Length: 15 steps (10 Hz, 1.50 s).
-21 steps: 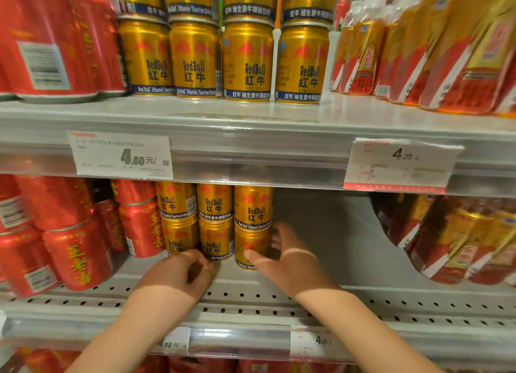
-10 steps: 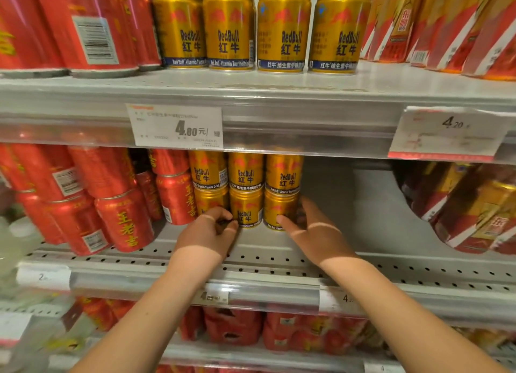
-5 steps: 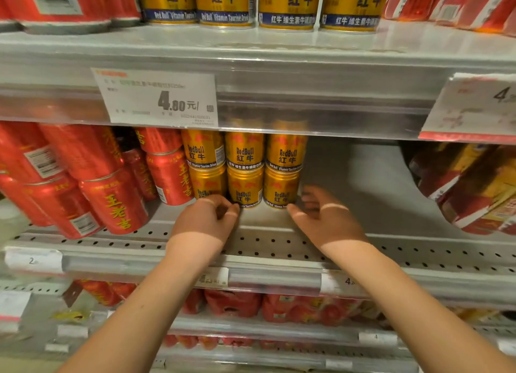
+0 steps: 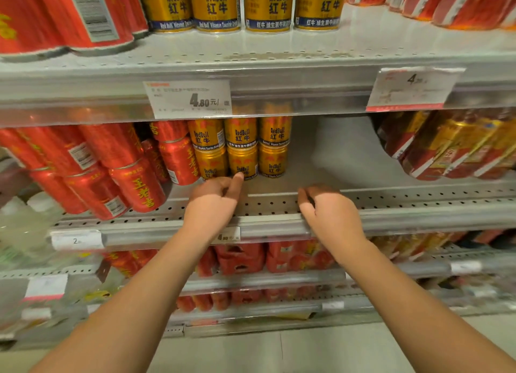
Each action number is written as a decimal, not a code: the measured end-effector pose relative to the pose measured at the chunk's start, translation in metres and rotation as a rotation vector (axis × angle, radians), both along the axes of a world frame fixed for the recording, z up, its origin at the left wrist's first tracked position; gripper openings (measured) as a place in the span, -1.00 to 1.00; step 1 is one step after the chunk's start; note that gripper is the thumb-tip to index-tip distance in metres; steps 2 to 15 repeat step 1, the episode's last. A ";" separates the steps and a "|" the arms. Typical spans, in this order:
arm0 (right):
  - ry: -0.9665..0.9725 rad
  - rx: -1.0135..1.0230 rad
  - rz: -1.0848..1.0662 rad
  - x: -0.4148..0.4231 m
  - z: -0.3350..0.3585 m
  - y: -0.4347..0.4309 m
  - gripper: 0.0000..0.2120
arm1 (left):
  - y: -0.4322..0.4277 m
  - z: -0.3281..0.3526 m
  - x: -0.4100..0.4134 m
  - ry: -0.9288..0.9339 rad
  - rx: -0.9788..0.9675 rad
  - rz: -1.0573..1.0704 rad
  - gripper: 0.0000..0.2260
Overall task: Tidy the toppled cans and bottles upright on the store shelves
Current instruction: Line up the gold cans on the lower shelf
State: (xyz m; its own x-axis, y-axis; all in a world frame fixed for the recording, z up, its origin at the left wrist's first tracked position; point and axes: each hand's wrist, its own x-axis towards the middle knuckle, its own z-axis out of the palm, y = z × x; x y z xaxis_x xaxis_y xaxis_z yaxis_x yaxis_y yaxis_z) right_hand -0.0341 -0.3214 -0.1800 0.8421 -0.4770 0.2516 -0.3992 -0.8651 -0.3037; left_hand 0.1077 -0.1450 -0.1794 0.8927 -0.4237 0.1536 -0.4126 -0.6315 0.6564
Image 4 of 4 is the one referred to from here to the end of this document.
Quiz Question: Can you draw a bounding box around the person's right hand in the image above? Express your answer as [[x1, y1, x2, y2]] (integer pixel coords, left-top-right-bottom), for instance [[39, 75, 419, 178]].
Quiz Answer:
[[298, 185, 367, 261]]

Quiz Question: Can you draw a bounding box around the person's left hand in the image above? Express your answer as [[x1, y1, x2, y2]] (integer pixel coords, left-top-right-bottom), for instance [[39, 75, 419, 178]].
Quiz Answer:
[[183, 172, 245, 241]]

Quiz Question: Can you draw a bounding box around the person's right forearm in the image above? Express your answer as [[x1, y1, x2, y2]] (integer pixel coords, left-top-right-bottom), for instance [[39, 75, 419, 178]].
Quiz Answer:
[[332, 240, 516, 373]]

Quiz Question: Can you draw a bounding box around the person's left forearm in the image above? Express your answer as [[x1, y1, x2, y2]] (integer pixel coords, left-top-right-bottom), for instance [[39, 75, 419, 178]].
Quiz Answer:
[[30, 225, 220, 373]]

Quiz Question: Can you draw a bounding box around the stack of gold cans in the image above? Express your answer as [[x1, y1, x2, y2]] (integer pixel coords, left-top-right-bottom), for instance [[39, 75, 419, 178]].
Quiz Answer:
[[187, 103, 293, 181]]

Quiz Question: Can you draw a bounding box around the red wrapped can pack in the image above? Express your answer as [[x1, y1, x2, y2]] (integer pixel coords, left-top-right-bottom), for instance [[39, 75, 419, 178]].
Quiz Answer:
[[266, 240, 336, 273], [197, 246, 218, 278], [214, 243, 267, 276], [103, 249, 159, 278]]

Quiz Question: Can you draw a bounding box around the perforated grey metal shelf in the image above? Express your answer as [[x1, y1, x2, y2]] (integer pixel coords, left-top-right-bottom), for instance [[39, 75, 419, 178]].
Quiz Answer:
[[48, 179, 516, 249], [161, 288, 516, 338], [0, 4, 516, 128], [0, 249, 516, 298]]

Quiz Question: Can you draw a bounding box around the white shelf price tag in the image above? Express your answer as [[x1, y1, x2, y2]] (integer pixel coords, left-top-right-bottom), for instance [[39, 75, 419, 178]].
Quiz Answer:
[[51, 229, 105, 251], [143, 80, 233, 120]]

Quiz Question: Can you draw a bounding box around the row of small red cans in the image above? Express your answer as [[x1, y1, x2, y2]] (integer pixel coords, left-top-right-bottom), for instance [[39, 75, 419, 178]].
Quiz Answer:
[[177, 285, 317, 314]]

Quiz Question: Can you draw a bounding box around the pile of red tea cans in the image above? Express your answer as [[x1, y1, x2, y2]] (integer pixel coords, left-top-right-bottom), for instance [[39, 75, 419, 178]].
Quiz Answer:
[[0, 121, 201, 221]]

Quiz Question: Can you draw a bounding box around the row of yellow red packets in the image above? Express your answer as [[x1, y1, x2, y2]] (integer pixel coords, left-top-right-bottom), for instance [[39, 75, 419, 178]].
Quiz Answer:
[[370, 229, 516, 261]]

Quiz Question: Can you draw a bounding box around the row of red gold multipacks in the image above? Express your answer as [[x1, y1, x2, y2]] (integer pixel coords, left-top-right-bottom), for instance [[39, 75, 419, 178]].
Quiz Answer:
[[377, 109, 516, 181]]

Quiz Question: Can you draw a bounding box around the white red-edged price tag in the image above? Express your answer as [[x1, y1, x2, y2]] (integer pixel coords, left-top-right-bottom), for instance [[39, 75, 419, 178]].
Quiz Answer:
[[365, 67, 467, 113], [23, 274, 69, 302]]

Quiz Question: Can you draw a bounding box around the gold energy drink can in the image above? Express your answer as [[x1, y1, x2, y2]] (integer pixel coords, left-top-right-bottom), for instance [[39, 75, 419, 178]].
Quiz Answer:
[[243, 0, 295, 33], [137, 0, 195, 33], [294, 0, 348, 31], [188, 0, 242, 34]]

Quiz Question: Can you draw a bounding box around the large red herbal can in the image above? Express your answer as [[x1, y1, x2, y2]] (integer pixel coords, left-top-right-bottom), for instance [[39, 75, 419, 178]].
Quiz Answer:
[[0, 0, 67, 61], [32, 0, 135, 56], [119, 0, 151, 38]]

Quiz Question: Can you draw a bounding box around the group of clear plastic bottles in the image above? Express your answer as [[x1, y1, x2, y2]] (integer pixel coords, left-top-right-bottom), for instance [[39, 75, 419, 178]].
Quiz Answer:
[[0, 191, 66, 266]]

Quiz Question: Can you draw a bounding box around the row of red drink packs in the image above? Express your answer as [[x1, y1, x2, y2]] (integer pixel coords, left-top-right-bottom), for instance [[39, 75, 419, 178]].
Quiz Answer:
[[346, 0, 516, 31]]

